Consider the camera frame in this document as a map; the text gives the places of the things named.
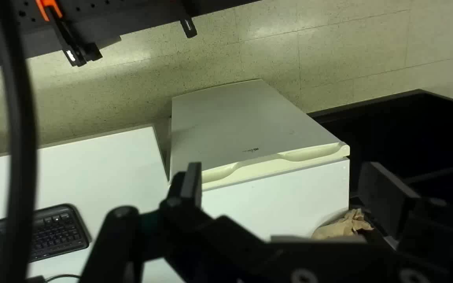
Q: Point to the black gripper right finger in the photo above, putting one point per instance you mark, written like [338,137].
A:
[385,199]

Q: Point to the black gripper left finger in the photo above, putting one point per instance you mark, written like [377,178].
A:
[188,184]

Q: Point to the crumpled brown paper bag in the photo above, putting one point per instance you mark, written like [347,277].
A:
[344,227]

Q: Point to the black computer keyboard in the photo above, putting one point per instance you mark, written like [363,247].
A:
[53,233]

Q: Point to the small black clamp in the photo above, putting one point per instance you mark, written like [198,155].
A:
[187,26]

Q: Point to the orange black bar clamp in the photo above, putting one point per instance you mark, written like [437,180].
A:
[62,29]

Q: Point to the black perforated board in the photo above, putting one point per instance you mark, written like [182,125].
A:
[6,32]

